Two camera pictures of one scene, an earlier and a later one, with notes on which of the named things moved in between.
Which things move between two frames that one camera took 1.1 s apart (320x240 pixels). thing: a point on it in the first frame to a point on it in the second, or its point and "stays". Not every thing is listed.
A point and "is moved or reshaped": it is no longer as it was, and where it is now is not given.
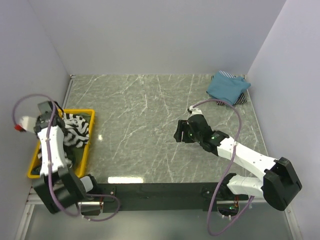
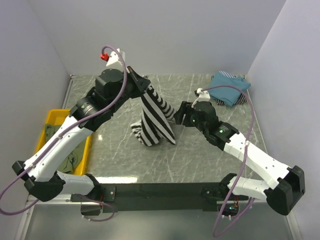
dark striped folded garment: (242, 99) stays
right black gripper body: (188, 136) to (190, 120)
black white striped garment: (75, 130) is moved or reshaped
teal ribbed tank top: (227, 89) stays
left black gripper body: (38, 120) to (134, 88)
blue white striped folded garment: (227, 74) stays
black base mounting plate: (187, 196) stays
